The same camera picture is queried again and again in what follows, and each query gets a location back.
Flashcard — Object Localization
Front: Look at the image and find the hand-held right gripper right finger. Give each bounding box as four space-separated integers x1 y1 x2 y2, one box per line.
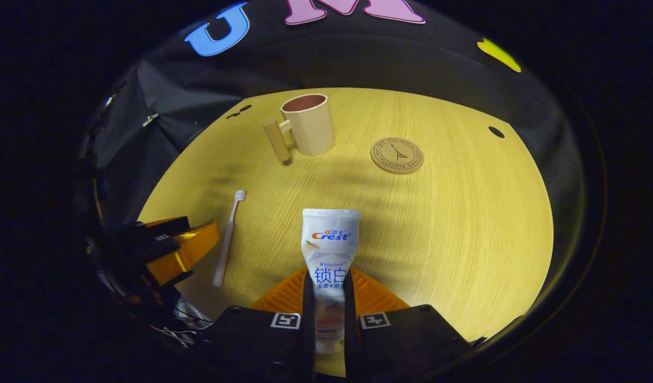
344 268 473 383

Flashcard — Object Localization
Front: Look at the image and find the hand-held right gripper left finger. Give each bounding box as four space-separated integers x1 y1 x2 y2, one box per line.
215 269 316 383

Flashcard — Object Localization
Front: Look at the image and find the pink toothbrush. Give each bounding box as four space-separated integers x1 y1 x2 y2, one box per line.
213 190 247 288

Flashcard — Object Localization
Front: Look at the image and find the white toothpaste tube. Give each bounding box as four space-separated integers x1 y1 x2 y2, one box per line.
301 208 361 355

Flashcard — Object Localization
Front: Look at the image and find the beige cup with wooden handle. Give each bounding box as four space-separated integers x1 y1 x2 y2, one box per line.
263 94 336 165

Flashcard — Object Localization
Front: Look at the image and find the round cork coaster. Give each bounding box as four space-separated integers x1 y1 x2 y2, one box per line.
370 137 424 174

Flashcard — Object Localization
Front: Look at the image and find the black backdrop cloth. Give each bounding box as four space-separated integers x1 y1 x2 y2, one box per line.
87 0 582 235

